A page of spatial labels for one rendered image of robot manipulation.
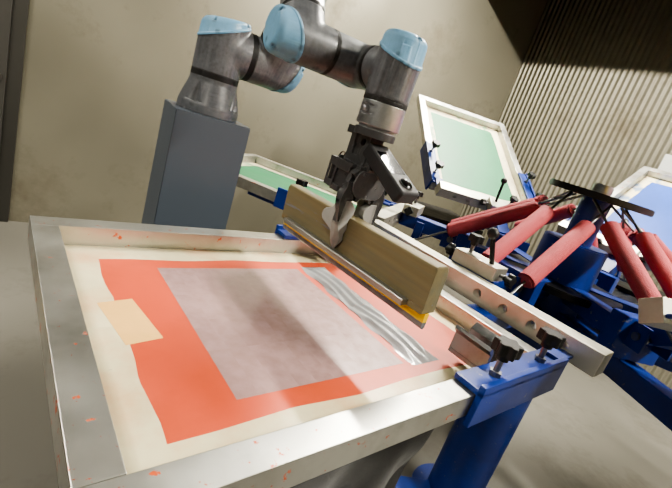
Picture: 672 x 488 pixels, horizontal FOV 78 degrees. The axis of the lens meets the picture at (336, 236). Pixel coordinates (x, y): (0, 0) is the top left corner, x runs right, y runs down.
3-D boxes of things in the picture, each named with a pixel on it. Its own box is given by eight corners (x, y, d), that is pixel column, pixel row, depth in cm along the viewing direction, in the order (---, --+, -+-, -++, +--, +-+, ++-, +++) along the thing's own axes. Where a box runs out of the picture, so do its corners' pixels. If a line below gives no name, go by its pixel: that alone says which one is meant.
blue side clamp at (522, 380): (467, 428, 59) (486, 388, 57) (440, 404, 63) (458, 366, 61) (553, 389, 79) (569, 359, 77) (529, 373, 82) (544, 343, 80)
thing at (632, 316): (640, 399, 89) (668, 352, 86) (393, 247, 145) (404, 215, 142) (704, 352, 142) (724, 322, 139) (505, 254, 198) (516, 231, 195)
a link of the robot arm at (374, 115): (415, 115, 68) (381, 101, 63) (405, 142, 69) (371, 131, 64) (385, 106, 73) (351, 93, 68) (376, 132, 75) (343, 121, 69)
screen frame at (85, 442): (70, 578, 28) (77, 538, 27) (27, 235, 69) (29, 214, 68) (551, 380, 79) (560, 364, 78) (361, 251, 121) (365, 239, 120)
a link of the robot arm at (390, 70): (407, 43, 71) (441, 45, 64) (386, 106, 74) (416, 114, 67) (372, 25, 67) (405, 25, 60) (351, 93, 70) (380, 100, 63)
